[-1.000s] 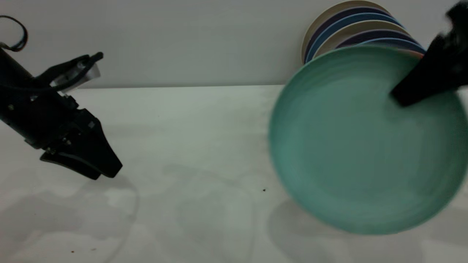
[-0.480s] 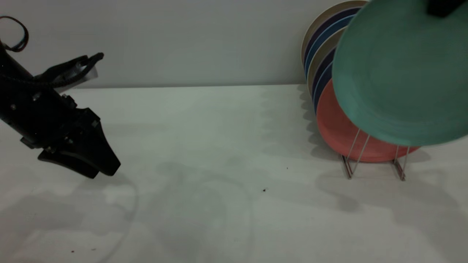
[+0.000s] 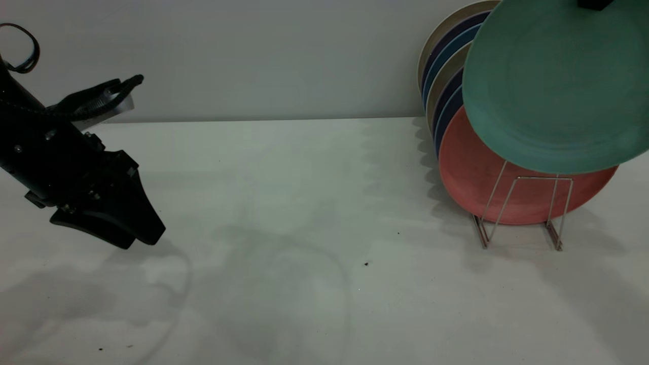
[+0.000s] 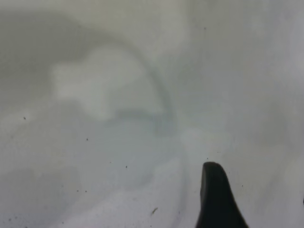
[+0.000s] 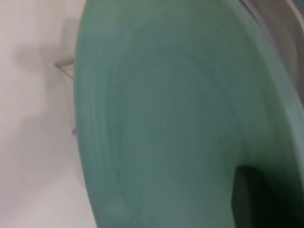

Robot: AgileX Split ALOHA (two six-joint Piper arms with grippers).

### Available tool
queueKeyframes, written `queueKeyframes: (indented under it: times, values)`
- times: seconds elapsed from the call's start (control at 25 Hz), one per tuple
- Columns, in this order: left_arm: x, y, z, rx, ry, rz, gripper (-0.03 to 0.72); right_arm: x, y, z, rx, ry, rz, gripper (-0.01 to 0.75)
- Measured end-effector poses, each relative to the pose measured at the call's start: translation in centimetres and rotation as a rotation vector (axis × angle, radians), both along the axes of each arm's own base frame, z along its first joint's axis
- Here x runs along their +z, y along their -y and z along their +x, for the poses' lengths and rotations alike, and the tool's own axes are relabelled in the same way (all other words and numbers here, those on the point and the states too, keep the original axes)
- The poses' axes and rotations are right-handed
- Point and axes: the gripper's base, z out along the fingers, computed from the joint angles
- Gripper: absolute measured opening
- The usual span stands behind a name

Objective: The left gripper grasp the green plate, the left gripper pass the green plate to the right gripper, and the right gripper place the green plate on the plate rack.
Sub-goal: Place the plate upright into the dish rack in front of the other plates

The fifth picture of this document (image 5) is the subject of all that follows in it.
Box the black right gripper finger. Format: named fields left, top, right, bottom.
left=231, top=164, right=304, bottom=228

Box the green round plate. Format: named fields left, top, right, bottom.
left=73, top=0, right=304, bottom=228

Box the silver wire plate rack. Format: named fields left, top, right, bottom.
left=54, top=56, right=78, bottom=136

